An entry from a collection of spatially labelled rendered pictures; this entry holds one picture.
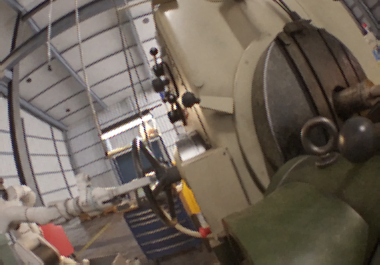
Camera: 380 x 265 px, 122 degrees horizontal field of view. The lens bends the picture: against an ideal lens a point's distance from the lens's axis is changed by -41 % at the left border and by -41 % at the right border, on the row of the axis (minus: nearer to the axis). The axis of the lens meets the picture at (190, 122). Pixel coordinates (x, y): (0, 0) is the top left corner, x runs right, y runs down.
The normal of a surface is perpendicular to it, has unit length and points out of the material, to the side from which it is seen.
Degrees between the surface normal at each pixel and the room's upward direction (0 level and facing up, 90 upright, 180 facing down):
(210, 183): 90
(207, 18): 90
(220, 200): 90
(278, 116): 90
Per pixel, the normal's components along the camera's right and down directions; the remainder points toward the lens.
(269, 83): 0.07, -0.17
